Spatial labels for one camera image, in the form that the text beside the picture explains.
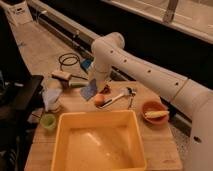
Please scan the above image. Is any tan scrub brush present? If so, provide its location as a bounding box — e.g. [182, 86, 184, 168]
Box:
[51, 70, 71, 81]

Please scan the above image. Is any yellow corn cob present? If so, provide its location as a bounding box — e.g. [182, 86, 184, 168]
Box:
[145, 110, 169, 119]

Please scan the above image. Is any green plastic cup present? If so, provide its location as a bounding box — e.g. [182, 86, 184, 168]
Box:
[40, 114, 56, 131]

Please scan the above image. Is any green chili pepper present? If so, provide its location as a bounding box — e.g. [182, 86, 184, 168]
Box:
[69, 82, 87, 88]

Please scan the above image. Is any metal fork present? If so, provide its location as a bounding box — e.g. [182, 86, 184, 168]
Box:
[127, 88, 137, 109]

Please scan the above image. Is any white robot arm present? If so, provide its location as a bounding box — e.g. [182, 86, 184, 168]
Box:
[91, 32, 213, 171]

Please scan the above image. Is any black coiled cable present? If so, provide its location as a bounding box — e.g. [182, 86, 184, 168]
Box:
[58, 52, 81, 72]

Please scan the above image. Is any blue sponge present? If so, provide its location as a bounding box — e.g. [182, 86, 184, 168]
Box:
[80, 79, 97, 101]

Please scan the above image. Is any white sign board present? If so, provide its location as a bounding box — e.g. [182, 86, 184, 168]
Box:
[8, 1, 33, 26]

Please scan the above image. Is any white cloth glove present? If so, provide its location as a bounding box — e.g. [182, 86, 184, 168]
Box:
[42, 88, 62, 112]

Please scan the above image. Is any dark grape bunch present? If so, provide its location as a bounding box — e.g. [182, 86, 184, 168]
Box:
[101, 85, 111, 94]

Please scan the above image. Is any yellow plastic bin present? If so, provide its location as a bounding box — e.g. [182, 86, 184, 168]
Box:
[51, 110, 147, 171]

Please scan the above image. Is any orange carrot piece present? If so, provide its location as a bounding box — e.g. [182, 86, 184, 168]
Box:
[94, 93, 105, 106]

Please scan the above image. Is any blue box device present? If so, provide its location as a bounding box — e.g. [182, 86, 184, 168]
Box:
[80, 59, 92, 70]

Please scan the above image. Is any orange bowl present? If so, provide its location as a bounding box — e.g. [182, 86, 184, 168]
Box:
[141, 101, 169, 125]

